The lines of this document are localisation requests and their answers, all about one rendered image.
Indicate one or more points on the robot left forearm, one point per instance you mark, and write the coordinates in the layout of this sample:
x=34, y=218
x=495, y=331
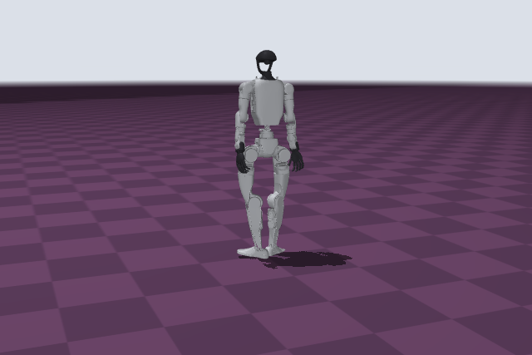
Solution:
x=239, y=131

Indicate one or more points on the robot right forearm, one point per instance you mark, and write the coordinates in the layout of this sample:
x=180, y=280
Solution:
x=291, y=132

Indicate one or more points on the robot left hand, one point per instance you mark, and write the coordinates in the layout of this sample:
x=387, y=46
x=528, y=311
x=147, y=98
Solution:
x=240, y=159

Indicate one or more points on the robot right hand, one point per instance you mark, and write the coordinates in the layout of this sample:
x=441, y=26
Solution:
x=296, y=157

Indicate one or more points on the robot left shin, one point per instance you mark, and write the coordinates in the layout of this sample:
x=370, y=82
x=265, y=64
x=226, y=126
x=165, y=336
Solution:
x=255, y=219

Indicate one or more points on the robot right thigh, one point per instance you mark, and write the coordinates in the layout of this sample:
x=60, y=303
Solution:
x=281, y=174

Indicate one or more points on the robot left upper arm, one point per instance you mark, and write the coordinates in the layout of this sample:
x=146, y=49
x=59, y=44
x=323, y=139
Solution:
x=244, y=89

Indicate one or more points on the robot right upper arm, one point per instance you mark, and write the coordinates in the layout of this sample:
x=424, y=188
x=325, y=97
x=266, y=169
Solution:
x=288, y=101

